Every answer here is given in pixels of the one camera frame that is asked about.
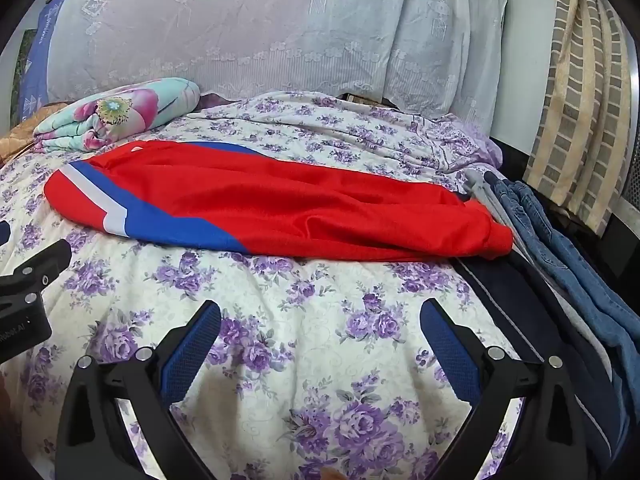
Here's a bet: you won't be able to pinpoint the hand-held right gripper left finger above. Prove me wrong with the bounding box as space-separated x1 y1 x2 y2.
55 301 222 480

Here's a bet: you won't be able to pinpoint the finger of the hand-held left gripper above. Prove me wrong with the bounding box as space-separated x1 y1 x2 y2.
0 238 73 306

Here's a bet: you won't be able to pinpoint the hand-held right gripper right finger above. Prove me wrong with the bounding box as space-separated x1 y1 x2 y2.
421 299 591 480

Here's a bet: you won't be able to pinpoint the red sweatshirt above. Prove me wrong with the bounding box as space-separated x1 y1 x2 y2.
44 141 515 262

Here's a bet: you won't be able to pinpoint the dark navy garment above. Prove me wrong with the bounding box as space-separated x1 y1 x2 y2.
452 252 631 461

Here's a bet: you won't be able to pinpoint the purple floral bedsheet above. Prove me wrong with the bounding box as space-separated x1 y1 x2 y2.
0 91 531 480

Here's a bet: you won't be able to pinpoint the brown pillow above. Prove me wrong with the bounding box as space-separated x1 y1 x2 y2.
0 102 68 166

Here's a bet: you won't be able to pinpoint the blue jeans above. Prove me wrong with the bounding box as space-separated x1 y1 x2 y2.
487 172 640 461

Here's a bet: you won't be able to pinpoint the grey garment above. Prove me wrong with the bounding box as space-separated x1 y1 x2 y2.
462 169 618 386

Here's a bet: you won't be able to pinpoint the folded teal pink floral quilt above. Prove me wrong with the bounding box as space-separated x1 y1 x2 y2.
33 77 201 153

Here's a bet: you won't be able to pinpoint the blue printed cloth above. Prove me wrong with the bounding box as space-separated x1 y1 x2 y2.
15 2 68 111

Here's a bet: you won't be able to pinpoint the beige checkered cloth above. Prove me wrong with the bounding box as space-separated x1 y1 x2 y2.
522 0 638 231

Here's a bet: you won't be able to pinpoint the white lace curtain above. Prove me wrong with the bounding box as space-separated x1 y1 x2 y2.
46 0 512 133

